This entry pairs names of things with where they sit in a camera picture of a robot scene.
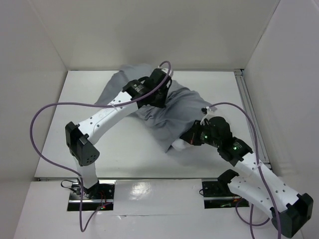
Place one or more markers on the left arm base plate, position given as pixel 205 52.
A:
pixel 103 198

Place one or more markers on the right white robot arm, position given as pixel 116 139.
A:
pixel 251 179

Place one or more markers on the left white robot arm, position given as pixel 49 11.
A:
pixel 81 138

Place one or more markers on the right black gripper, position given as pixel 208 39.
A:
pixel 190 136

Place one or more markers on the grey pillowcase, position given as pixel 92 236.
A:
pixel 183 106

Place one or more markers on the white pillow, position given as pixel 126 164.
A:
pixel 180 145

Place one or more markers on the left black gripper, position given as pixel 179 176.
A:
pixel 162 103

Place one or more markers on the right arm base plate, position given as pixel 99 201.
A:
pixel 216 195

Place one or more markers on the aluminium frame rail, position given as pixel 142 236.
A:
pixel 248 107

